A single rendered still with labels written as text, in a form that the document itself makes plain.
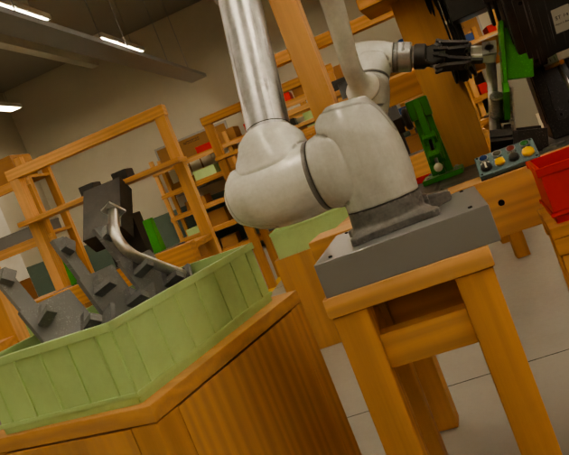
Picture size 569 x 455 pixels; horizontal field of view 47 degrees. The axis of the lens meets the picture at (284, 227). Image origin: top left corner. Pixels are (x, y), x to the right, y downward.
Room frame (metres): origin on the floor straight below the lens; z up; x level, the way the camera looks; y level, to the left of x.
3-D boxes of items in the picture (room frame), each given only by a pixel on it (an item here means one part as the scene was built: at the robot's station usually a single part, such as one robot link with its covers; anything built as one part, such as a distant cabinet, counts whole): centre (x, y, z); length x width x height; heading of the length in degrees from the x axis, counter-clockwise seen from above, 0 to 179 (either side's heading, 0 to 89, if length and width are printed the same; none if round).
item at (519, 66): (1.84, -0.78, 1.17); 0.13 x 0.12 x 0.20; 71
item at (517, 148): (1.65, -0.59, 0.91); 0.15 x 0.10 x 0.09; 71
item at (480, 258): (1.34, -0.21, 0.83); 0.32 x 0.32 x 0.04; 76
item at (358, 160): (1.34, -0.20, 1.08); 0.18 x 0.16 x 0.22; 68
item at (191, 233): (11.77, 0.34, 1.11); 3.01 x 0.54 x 2.23; 79
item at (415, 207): (1.33, -0.23, 0.95); 0.22 x 0.18 x 0.06; 84
